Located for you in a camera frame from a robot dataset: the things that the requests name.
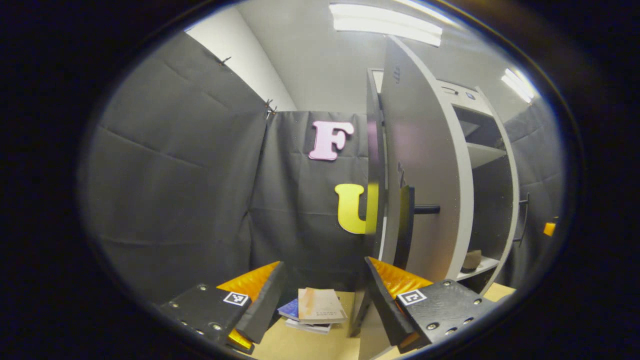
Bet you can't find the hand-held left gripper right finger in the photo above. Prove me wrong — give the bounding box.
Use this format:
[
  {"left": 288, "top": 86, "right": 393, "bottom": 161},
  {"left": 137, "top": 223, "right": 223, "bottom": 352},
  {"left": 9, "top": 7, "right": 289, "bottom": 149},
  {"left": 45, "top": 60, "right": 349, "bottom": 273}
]
[{"left": 364, "top": 256, "right": 496, "bottom": 353}]

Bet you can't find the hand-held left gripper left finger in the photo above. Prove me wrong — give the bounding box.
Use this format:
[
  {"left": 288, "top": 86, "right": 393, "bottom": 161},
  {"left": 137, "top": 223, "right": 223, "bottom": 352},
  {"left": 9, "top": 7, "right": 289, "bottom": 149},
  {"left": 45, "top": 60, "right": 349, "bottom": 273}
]
[{"left": 159, "top": 260, "right": 288, "bottom": 356}]

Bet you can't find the white cabinet door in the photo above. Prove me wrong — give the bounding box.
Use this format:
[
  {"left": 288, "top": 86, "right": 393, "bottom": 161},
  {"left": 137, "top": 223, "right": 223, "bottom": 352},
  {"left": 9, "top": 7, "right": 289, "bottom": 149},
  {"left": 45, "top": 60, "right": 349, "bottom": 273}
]
[
  {"left": 357, "top": 35, "right": 475, "bottom": 360},
  {"left": 472, "top": 85, "right": 522, "bottom": 296}
]

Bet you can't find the brown fuzzy shoe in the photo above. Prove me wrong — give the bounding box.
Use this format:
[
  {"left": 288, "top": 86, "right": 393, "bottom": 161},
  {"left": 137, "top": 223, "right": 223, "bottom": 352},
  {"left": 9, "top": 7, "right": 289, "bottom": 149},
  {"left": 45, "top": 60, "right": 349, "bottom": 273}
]
[{"left": 461, "top": 249, "right": 483, "bottom": 273}]

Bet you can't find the white shoe cabinet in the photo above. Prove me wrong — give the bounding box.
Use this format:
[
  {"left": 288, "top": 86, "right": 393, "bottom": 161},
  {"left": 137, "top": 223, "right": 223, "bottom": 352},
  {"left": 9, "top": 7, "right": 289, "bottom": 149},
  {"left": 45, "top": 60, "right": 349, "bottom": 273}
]
[{"left": 366, "top": 67, "right": 521, "bottom": 301}]

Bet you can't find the white cabinet drawer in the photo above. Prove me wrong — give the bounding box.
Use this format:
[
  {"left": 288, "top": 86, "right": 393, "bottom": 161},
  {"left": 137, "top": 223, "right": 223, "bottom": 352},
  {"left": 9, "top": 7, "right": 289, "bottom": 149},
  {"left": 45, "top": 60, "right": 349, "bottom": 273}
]
[{"left": 435, "top": 79, "right": 496, "bottom": 117}]

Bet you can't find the blue book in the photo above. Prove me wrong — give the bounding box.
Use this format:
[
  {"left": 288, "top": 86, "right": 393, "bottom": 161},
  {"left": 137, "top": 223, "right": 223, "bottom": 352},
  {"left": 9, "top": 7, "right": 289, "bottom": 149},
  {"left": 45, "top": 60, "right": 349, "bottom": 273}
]
[{"left": 277, "top": 298, "right": 301, "bottom": 321}]

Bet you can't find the white book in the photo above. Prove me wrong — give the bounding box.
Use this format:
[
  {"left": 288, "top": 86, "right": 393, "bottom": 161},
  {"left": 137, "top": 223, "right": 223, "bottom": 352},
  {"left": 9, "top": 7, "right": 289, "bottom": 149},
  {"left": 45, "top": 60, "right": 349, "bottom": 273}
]
[{"left": 285, "top": 319, "right": 332, "bottom": 335}]

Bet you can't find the beige book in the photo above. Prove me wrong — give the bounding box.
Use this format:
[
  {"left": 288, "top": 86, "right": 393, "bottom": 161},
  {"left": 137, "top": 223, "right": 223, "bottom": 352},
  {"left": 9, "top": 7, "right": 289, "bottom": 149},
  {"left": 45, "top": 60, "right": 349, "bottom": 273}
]
[{"left": 298, "top": 287, "right": 348, "bottom": 325}]

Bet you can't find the black backdrop cloth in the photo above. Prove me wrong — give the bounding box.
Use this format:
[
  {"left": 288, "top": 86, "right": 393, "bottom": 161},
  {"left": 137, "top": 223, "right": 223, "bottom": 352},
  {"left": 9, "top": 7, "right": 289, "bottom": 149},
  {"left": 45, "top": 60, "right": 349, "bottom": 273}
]
[
  {"left": 80, "top": 31, "right": 386, "bottom": 306},
  {"left": 500, "top": 97, "right": 566, "bottom": 291}
]

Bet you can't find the small ceiling light panel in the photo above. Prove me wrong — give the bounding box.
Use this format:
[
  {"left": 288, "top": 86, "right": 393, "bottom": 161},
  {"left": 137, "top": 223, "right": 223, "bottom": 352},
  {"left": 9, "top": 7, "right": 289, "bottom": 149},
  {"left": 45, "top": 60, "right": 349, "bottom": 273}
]
[{"left": 501, "top": 68, "right": 538, "bottom": 104}]

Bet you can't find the large ceiling light panel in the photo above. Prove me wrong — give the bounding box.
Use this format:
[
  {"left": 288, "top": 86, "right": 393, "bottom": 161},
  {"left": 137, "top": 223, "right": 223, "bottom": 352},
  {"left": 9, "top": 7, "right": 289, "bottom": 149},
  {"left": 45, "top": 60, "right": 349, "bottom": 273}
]
[{"left": 329, "top": 2, "right": 444, "bottom": 47}]

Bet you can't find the black door handle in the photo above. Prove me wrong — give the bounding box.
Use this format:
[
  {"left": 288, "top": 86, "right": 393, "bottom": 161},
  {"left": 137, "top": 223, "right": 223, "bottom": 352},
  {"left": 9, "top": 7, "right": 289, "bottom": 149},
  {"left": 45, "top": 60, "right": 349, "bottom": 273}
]
[
  {"left": 394, "top": 185, "right": 442, "bottom": 271},
  {"left": 514, "top": 192, "right": 531, "bottom": 248}
]

